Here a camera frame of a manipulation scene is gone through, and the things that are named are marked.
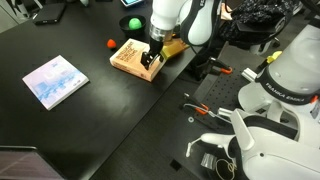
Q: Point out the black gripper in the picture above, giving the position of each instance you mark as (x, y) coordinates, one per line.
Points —
(156, 47)

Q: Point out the orange clamp with silver bar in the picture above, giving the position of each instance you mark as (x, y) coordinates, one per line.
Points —
(201, 109)

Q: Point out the small black square piece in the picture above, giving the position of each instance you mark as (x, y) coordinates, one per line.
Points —
(175, 164)

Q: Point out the small clear plastic bag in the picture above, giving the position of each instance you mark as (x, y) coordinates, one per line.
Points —
(208, 160)

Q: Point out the tan rubber band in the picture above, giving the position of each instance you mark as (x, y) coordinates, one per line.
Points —
(216, 165)

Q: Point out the blue and white book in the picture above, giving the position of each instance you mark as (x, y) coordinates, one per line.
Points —
(55, 81)

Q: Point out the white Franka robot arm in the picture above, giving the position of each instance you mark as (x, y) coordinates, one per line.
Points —
(293, 66)

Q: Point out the black bowl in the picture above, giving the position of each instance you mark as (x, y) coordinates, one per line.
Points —
(124, 29)

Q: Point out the green ball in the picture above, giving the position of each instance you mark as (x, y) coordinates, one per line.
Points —
(135, 23)

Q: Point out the black perforated breadboard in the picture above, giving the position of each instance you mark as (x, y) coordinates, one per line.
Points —
(226, 90)

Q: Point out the small red ball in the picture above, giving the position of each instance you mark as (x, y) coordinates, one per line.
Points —
(111, 43)

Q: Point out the black notebook case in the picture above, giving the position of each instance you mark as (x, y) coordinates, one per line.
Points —
(50, 12)

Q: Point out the small metal washer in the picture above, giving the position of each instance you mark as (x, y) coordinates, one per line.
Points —
(190, 119)

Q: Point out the yellow-green plastic object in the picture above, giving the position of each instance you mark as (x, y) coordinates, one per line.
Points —
(273, 56)

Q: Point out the beige cloth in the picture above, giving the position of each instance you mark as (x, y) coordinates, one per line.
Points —
(227, 13)

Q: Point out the orange robotics textbook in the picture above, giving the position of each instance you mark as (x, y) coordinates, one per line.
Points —
(130, 58)

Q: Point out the white aluminium block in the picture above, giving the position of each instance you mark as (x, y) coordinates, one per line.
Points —
(248, 74)

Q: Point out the black office chair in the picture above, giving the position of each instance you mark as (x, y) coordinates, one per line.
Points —
(256, 29)

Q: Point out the tablet with blue screen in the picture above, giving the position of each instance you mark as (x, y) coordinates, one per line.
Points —
(131, 1)

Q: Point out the black speckled garment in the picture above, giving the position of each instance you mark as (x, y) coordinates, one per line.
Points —
(260, 13)

